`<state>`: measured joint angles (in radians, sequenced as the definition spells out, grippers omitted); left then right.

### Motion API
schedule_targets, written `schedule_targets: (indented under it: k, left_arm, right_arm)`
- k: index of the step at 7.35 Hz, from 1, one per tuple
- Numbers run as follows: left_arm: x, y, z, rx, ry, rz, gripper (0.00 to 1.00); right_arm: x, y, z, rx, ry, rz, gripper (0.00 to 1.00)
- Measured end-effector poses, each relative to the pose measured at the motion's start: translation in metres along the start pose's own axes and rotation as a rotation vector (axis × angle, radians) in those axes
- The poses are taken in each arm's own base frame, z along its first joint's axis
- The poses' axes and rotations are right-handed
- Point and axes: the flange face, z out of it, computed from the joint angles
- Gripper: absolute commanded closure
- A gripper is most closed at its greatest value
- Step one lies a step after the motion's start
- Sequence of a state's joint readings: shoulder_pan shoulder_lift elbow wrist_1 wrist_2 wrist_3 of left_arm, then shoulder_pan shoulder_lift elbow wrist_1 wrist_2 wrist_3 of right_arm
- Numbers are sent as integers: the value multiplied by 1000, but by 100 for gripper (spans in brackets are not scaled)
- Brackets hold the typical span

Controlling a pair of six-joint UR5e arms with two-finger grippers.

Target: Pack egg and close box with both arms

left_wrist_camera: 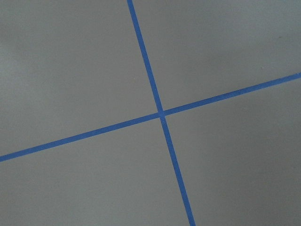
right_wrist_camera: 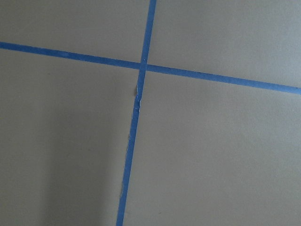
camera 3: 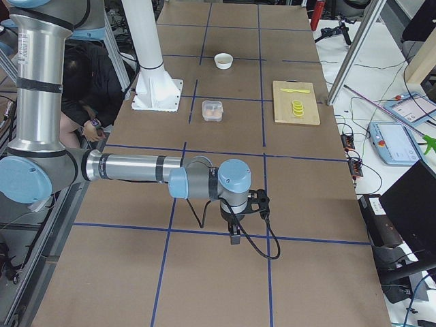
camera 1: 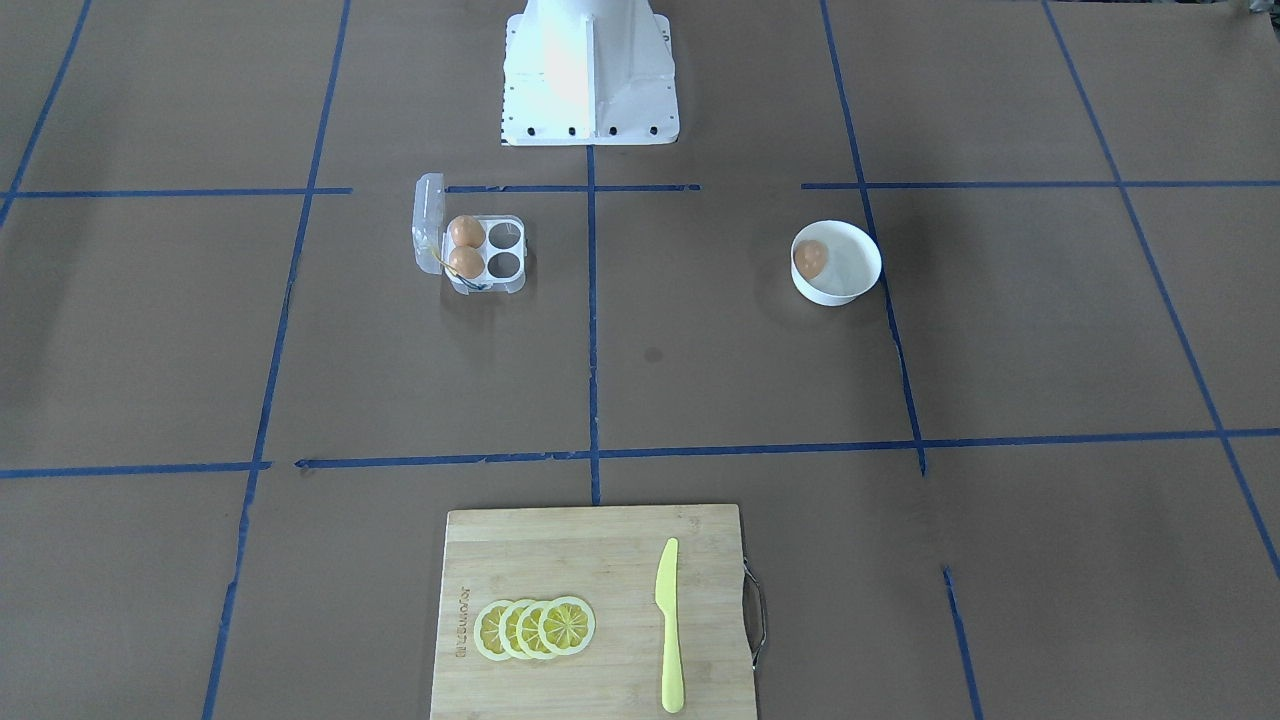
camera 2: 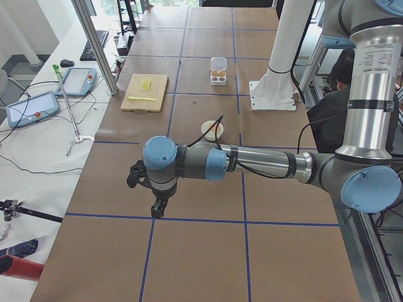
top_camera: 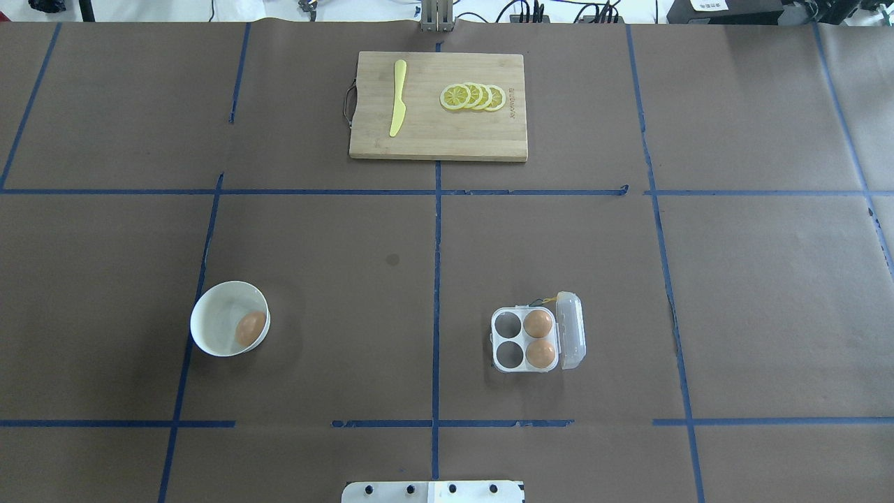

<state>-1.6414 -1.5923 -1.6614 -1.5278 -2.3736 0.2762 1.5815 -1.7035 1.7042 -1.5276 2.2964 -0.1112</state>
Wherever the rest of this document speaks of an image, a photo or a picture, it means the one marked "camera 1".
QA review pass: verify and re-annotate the white round bowl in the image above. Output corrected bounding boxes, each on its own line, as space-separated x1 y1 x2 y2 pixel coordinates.
788 220 883 307

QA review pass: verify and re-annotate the clear plastic egg box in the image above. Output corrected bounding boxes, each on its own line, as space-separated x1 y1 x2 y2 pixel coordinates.
410 173 529 295

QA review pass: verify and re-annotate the brown egg front slot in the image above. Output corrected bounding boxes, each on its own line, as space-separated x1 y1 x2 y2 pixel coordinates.
448 245 486 281

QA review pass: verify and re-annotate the yellow plastic knife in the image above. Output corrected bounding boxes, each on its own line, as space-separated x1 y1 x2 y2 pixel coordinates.
654 537 686 714

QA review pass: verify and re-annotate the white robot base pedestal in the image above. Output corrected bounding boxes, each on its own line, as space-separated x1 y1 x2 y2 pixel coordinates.
500 1 681 147

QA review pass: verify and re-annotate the brown egg slot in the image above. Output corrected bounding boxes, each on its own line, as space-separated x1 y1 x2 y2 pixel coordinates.
448 245 486 281
447 215 486 249

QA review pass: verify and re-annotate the brown egg rear slot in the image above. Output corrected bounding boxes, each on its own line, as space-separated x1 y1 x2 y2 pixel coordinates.
447 215 486 249

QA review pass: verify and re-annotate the brown egg from bowl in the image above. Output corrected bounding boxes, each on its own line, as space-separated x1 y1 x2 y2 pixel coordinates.
794 240 829 282

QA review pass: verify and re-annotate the bamboo cutting board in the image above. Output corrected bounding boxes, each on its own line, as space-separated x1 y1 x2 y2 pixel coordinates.
429 503 758 719

